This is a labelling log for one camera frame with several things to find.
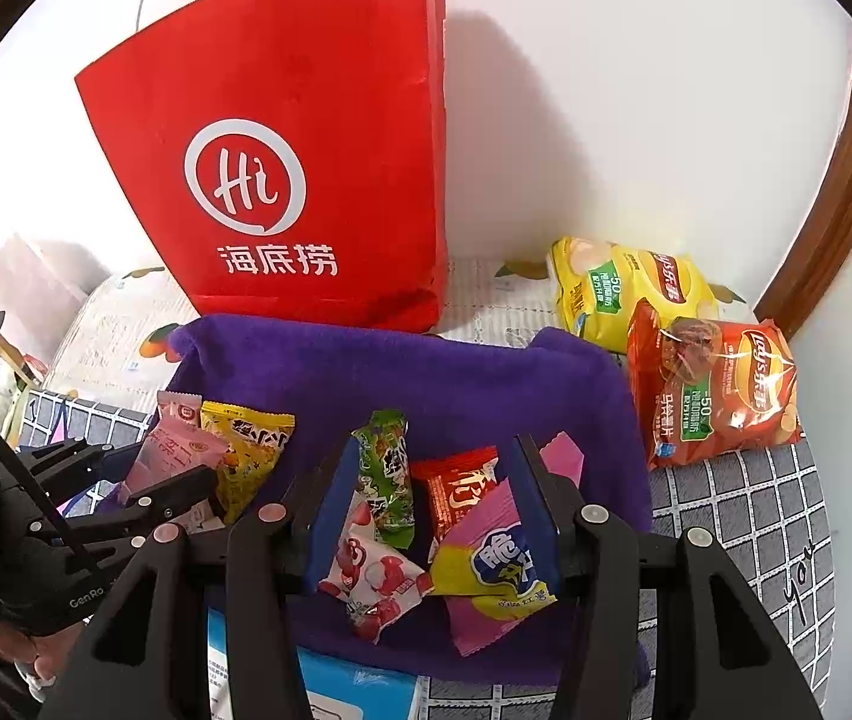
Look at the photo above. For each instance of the yellow chip bag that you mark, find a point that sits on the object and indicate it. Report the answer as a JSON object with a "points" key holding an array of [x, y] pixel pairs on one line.
{"points": [[606, 285]]}

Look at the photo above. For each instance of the strawberry print snack packet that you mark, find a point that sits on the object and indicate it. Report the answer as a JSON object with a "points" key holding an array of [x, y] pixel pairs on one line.
{"points": [[373, 585]]}

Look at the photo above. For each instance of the green snack packet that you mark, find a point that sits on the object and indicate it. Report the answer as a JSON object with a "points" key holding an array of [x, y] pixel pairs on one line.
{"points": [[385, 487]]}

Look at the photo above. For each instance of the pink and yellow snack packet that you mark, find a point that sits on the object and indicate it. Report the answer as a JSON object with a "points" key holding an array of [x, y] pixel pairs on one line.
{"points": [[493, 577]]}

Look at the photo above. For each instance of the red snack packet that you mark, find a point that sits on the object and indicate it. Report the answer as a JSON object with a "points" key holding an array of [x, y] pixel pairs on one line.
{"points": [[452, 499]]}

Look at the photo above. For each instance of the pink striped snack packet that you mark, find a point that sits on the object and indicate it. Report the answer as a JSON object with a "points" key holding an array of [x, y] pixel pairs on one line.
{"points": [[171, 450]]}

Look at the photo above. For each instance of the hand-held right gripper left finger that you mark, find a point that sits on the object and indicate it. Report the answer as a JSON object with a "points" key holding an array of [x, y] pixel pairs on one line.
{"points": [[336, 510]]}

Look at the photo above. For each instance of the blue tissue box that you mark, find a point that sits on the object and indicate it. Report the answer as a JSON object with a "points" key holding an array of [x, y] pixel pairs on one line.
{"points": [[351, 690]]}

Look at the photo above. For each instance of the white plastic bag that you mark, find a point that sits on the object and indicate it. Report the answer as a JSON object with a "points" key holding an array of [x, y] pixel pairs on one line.
{"points": [[36, 292]]}

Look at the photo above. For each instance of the grey checked tablecloth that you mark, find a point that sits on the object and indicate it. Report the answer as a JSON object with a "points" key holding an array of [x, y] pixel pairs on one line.
{"points": [[756, 510]]}

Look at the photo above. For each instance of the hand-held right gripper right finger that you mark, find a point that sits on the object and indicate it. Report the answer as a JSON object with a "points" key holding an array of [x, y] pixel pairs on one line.
{"points": [[531, 510]]}

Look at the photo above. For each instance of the brown wooden door frame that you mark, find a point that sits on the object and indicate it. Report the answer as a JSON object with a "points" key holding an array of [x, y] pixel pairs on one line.
{"points": [[838, 202]]}

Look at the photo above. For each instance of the purple cloth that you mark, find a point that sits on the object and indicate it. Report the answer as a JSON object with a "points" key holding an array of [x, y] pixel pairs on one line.
{"points": [[433, 382]]}

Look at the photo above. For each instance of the red paper bag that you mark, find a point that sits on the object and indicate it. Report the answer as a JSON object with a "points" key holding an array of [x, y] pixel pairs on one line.
{"points": [[283, 90]]}

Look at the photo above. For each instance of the orange chip bag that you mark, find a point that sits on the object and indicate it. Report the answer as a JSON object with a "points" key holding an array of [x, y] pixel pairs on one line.
{"points": [[718, 397]]}

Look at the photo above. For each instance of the person's left hand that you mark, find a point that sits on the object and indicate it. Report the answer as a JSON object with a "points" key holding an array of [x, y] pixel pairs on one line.
{"points": [[28, 649]]}

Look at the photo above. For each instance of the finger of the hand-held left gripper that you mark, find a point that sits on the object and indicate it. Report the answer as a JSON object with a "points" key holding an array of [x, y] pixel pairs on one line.
{"points": [[70, 461], [156, 502]]}

